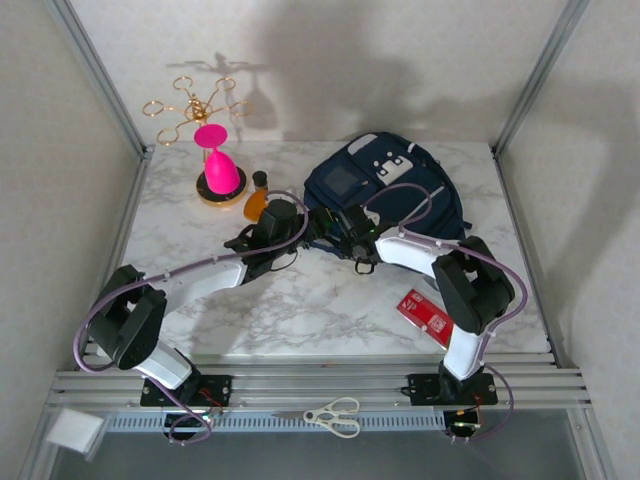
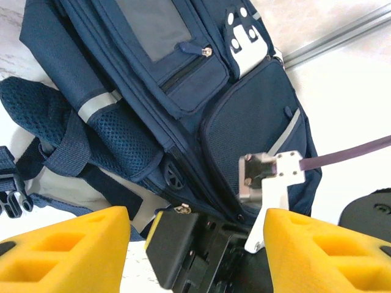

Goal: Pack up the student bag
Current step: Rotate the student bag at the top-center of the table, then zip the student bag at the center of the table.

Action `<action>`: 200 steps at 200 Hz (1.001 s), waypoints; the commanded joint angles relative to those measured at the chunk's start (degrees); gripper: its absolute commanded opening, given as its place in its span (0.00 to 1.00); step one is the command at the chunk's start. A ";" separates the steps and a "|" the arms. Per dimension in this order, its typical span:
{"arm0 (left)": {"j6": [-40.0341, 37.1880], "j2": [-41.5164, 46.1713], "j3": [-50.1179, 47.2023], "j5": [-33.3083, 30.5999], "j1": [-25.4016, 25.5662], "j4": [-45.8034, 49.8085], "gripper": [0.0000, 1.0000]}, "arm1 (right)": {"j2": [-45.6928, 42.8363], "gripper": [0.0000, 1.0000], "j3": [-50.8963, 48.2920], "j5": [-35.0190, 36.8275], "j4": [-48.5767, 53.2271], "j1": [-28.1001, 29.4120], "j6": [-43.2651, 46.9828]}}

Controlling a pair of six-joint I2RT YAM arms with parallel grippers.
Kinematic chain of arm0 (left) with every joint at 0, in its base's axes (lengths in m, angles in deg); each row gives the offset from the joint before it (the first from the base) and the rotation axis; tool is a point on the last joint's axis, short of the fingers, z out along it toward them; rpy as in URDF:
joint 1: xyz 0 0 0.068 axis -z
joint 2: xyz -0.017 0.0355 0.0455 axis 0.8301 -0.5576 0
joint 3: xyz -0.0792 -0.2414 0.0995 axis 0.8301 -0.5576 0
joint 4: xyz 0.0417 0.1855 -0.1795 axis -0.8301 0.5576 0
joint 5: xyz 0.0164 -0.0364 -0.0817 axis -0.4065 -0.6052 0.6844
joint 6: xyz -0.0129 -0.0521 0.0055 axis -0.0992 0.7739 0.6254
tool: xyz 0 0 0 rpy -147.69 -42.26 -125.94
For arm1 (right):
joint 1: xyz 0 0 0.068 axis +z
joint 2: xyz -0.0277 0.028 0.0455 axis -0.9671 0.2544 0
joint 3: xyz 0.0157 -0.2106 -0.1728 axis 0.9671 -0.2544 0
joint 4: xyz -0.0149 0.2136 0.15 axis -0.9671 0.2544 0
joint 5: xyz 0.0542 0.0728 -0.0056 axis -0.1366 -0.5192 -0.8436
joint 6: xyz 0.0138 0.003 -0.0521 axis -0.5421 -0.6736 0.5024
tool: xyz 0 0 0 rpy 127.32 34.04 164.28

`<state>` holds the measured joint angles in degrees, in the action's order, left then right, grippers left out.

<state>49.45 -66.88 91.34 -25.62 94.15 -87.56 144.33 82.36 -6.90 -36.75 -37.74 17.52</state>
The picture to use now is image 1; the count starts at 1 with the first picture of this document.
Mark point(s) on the white foam block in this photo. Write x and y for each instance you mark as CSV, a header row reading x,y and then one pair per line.
x,y
75,430

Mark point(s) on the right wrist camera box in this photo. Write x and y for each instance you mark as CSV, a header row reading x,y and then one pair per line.
x,y
362,217

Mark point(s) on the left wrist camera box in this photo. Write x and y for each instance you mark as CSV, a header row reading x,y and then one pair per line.
x,y
277,217

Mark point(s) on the aluminium frame post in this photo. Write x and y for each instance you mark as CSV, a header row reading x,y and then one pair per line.
x,y
100,80
540,75

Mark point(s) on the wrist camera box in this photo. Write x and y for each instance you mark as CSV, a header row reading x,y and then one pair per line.
x,y
362,217
277,217

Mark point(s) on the red box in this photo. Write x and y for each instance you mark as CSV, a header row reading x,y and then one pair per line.
x,y
425,315

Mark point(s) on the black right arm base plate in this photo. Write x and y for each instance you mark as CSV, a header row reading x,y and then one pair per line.
x,y
425,390

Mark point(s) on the pink goblet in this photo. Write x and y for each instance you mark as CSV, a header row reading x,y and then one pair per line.
x,y
220,172

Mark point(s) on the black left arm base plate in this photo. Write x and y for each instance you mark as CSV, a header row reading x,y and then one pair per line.
x,y
220,387

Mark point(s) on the aluminium front rail bed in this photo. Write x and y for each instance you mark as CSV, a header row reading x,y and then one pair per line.
x,y
320,382

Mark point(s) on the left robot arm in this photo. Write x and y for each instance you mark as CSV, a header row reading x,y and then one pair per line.
x,y
215,280

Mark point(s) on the gold glass holder stand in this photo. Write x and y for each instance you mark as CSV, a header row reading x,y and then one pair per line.
x,y
200,114

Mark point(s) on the jar with orange lid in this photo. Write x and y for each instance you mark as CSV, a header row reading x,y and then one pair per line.
x,y
254,207

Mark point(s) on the navy blue backpack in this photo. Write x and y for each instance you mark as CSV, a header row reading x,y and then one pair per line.
x,y
415,200

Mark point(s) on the spice bottle black cap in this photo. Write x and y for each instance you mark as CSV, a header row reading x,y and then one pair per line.
x,y
260,180

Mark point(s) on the small circuit board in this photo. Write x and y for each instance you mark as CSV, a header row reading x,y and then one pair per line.
x,y
465,420
212,416

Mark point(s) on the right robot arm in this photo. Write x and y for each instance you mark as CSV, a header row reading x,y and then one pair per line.
x,y
405,255

